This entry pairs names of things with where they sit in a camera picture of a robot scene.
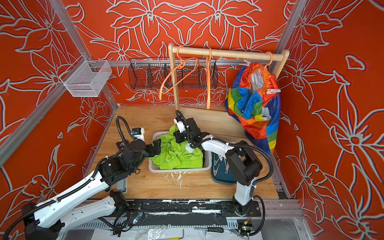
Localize lime green shorts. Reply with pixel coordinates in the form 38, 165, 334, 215
149, 125, 204, 170

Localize rainbow striped shorts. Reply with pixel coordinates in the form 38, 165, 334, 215
225, 63, 281, 155

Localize orange hanger of green shorts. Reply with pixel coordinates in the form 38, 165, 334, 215
206, 48, 212, 110

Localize orange clothes hanger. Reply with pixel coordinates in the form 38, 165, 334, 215
159, 43, 201, 103

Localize orange hanger of rainbow shorts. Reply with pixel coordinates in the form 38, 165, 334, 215
263, 51, 274, 68

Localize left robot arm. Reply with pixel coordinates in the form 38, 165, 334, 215
3, 116, 161, 240

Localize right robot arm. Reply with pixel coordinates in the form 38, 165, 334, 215
174, 110, 274, 238

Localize white plastic basket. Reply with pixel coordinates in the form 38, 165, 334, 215
149, 131, 212, 173

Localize clothespin in tray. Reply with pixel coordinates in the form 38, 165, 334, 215
212, 156, 223, 177

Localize teal plastic tray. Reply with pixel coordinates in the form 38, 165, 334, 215
211, 153, 237, 185

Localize grey rectangular block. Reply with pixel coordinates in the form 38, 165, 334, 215
117, 178, 128, 194

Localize wooden clothes rack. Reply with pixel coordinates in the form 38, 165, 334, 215
174, 46, 289, 110

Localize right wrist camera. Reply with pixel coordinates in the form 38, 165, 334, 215
174, 118, 187, 133

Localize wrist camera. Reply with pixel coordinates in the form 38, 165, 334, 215
174, 118, 187, 133
131, 128, 145, 142

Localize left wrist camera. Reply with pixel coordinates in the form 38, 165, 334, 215
131, 128, 145, 142

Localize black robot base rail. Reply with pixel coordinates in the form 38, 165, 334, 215
128, 199, 262, 227

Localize black wire wall basket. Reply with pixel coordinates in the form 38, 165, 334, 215
128, 57, 219, 91

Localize clear acrylic wall bin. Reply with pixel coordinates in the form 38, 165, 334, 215
59, 55, 112, 98

